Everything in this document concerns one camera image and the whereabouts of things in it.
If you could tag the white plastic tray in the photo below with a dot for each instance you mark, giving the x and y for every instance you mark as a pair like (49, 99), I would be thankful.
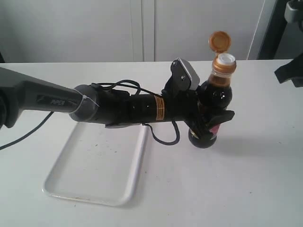
(98, 165)

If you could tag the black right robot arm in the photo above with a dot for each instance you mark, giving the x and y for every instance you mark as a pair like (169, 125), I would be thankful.
(294, 14)

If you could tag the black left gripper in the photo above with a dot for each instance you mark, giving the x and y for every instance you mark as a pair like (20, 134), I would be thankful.
(183, 106)

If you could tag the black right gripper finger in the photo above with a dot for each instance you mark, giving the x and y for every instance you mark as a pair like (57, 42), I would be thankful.
(291, 71)

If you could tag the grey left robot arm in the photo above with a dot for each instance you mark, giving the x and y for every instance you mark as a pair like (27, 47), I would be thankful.
(120, 104)

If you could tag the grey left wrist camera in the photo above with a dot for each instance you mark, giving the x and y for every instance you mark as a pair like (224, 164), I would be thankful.
(183, 78)

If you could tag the soy sauce bottle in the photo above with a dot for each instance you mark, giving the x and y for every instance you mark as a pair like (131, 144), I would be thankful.
(216, 92)

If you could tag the dark panel in background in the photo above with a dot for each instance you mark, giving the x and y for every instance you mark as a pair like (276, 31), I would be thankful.
(277, 40)

